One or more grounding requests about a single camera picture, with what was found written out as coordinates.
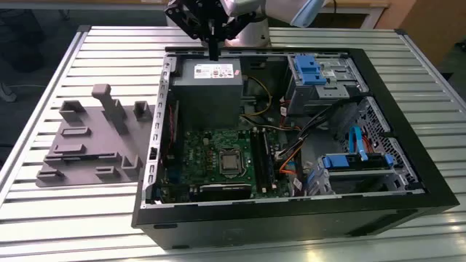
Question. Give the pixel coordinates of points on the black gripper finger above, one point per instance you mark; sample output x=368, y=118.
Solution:
x=217, y=41
x=211, y=41

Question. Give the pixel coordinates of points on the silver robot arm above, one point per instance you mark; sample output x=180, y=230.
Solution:
x=251, y=30

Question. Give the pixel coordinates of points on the grey power supply unit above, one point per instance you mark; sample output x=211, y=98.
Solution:
x=207, y=103

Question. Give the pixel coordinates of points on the silver drive cage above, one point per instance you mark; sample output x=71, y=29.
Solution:
x=327, y=92

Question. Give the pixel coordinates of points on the white framed desk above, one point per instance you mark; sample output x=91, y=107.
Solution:
x=374, y=13

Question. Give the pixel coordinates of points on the silver CPU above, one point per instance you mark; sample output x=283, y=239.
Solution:
x=229, y=163

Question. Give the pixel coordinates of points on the green motherboard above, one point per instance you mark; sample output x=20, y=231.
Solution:
x=203, y=163

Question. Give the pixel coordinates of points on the grey parts rack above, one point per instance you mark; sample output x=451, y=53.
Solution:
x=95, y=131

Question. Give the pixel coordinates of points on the black office chair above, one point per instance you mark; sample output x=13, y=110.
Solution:
x=21, y=38

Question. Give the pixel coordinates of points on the black graphics card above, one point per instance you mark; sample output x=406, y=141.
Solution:
x=223, y=191

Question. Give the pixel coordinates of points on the blue disk carrier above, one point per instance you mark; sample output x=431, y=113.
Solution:
x=336, y=162

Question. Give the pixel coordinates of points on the wooden cabinet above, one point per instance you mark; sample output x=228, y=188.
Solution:
x=428, y=24

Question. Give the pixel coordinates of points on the white chair base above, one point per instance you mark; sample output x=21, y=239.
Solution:
x=6, y=92

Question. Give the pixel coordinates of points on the black PC case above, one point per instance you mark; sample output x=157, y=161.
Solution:
x=291, y=218

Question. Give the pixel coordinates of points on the blue optical drive bracket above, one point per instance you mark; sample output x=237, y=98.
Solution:
x=308, y=71

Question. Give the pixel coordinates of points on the CPU socket with metal frame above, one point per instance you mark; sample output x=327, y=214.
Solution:
x=229, y=176

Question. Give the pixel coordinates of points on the silver disk bay frame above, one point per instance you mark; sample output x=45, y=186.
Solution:
x=363, y=177

